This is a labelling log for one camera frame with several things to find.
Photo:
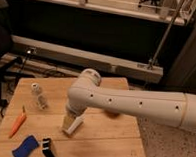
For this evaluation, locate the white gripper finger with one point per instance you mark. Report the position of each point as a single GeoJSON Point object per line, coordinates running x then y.
{"type": "Point", "coordinates": [70, 124]}

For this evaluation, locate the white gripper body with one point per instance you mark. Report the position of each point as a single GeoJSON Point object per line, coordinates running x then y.
{"type": "Point", "coordinates": [73, 111]}

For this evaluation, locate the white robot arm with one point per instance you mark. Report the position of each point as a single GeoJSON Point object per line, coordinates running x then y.
{"type": "Point", "coordinates": [177, 109]}

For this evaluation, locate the black white eraser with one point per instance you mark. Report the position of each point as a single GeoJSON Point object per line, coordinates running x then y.
{"type": "Point", "coordinates": [46, 147]}

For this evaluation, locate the black chair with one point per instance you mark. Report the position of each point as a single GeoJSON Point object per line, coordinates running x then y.
{"type": "Point", "coordinates": [6, 44]}

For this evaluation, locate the metal diagonal pole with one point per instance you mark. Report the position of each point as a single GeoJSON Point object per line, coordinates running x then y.
{"type": "Point", "coordinates": [152, 61]}

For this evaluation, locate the white baseboard rail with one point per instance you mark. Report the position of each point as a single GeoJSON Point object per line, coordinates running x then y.
{"type": "Point", "coordinates": [95, 61]}

